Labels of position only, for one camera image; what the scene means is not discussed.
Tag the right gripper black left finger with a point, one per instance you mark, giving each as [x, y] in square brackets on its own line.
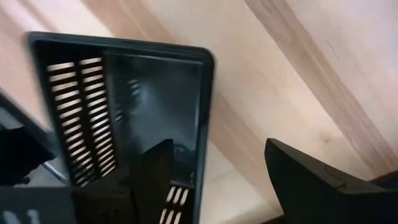
[149, 193]

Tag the black slotted plastic basket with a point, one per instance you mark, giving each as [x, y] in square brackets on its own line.
[155, 99]

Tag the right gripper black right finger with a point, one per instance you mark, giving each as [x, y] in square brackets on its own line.
[317, 196]

